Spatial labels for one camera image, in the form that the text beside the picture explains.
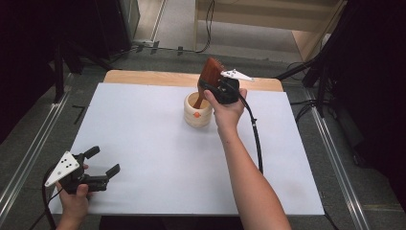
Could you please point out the person's left hand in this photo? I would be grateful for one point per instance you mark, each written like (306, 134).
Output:
(75, 204)

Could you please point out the black tripod stand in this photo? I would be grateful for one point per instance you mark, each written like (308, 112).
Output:
(320, 83)
(59, 73)

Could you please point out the dark cabinet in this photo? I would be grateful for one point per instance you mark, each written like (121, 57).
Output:
(111, 25)

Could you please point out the white table board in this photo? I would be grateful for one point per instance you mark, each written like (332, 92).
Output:
(159, 153)

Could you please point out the beige wooden shelf unit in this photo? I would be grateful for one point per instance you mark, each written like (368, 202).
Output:
(271, 16)

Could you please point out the person's right hand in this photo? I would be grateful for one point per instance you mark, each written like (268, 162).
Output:
(228, 115)

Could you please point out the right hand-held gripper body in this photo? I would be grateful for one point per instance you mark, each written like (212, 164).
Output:
(228, 91)

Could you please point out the metal floor rail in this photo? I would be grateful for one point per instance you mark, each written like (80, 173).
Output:
(32, 153)
(335, 159)

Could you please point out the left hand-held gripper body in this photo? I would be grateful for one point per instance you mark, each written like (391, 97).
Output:
(65, 166)

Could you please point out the cream ribbed cup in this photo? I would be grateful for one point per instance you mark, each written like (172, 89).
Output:
(197, 119)

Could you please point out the brown wooden hairbrush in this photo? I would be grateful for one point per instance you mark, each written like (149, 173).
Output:
(210, 75)

